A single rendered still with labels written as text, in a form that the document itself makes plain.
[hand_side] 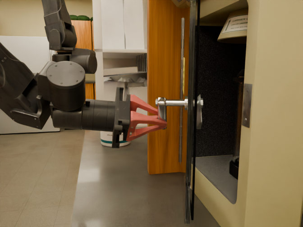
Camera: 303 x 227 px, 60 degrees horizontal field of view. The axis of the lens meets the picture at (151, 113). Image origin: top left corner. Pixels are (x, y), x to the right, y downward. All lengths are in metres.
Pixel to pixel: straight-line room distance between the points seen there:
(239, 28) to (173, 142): 0.40
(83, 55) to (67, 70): 0.35
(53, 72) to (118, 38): 1.36
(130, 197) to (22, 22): 5.65
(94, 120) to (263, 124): 0.28
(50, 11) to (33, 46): 4.54
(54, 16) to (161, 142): 0.47
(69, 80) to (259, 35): 0.29
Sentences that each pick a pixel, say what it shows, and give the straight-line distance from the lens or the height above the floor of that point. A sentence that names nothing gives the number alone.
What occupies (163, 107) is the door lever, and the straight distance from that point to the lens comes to 0.46.
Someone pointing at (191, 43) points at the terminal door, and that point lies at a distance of 0.41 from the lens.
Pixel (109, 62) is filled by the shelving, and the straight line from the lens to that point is 2.61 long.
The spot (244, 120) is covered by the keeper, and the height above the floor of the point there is 1.18.
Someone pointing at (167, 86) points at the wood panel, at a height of 1.20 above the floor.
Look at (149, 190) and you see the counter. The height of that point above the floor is 0.94.
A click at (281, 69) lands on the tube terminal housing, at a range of 0.46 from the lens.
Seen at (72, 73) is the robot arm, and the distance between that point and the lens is 0.43.
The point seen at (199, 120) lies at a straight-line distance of 0.43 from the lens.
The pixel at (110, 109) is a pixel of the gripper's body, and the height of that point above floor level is 1.19.
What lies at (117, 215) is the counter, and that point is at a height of 0.94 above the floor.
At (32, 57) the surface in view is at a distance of 5.36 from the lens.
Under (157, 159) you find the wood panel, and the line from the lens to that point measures 0.80.
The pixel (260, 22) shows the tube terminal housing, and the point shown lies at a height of 1.33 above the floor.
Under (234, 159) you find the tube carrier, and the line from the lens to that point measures 0.63.
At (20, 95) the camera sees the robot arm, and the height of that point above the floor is 1.22.
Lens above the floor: 1.26
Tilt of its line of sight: 10 degrees down
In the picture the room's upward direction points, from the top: straight up
